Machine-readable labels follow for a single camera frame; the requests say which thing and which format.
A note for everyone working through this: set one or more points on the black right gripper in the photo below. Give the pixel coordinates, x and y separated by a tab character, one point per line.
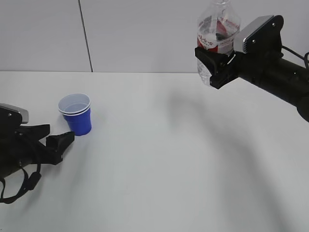
262	68

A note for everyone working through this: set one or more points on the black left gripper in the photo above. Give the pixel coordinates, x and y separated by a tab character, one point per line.
32	145

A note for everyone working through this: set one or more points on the clear water bottle red label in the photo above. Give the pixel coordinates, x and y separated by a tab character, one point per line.
217	27

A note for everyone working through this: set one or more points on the blue paper cup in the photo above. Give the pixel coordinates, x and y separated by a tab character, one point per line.
76	110

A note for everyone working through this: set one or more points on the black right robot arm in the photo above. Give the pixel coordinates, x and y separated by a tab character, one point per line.
295	91

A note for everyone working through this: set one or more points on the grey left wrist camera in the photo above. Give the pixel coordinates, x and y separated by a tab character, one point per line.
11	117

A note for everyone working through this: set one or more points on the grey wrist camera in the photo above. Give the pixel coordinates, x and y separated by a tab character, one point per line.
262	34
11	117

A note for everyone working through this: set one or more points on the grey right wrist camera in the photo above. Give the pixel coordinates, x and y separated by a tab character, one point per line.
262	34

